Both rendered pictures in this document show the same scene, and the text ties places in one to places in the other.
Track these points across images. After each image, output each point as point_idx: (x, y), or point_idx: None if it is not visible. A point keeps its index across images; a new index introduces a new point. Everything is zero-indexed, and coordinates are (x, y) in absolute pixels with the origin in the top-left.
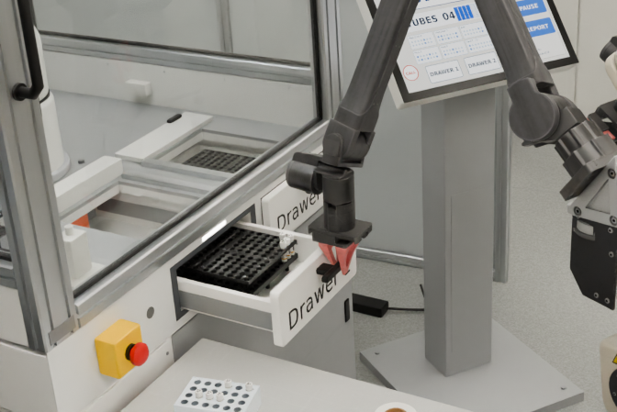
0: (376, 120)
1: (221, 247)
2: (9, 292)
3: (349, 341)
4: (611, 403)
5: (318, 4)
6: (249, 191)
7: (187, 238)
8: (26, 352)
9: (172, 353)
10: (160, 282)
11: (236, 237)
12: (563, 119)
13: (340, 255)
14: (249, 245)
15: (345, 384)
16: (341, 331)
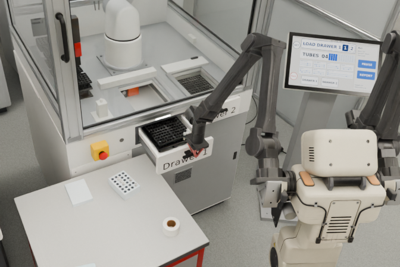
0: (220, 108)
1: (165, 123)
2: (59, 119)
3: (233, 166)
4: (269, 257)
5: None
6: (186, 106)
7: (147, 118)
8: (62, 140)
9: (130, 154)
10: (128, 131)
11: (174, 121)
12: (263, 153)
13: (192, 151)
14: (174, 128)
15: (173, 198)
16: (229, 162)
